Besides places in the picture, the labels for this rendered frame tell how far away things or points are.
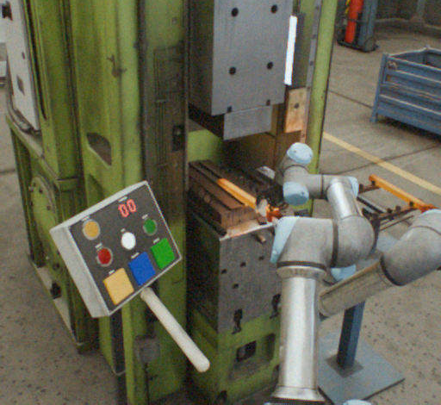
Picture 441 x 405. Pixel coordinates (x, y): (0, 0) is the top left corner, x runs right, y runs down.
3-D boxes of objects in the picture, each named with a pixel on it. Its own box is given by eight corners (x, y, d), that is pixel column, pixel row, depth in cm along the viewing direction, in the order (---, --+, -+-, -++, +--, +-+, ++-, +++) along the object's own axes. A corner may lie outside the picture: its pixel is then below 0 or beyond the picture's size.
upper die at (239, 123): (270, 130, 194) (272, 104, 189) (223, 140, 184) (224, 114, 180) (209, 97, 225) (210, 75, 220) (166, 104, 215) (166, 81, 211)
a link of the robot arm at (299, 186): (322, 193, 160) (320, 165, 166) (283, 190, 160) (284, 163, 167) (318, 209, 166) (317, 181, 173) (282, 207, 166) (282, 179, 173)
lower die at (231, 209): (263, 215, 210) (265, 196, 206) (220, 229, 201) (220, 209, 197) (208, 174, 241) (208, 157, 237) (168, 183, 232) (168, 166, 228)
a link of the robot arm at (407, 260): (444, 277, 128) (308, 340, 161) (456, 257, 136) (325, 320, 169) (413, 238, 129) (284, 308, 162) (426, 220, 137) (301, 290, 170)
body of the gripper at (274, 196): (270, 214, 185) (282, 194, 176) (257, 194, 189) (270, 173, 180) (287, 208, 189) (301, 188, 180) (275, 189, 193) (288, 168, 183)
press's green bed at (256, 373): (282, 382, 256) (291, 303, 234) (214, 416, 238) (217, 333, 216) (220, 314, 297) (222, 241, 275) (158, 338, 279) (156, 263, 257)
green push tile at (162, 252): (176, 257, 172) (166, 237, 171) (161, 269, 167) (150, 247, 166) (172, 258, 174) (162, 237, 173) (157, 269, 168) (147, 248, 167)
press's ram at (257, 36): (302, 99, 196) (315, -20, 177) (211, 115, 177) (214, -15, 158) (238, 71, 227) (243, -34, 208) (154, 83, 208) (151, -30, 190)
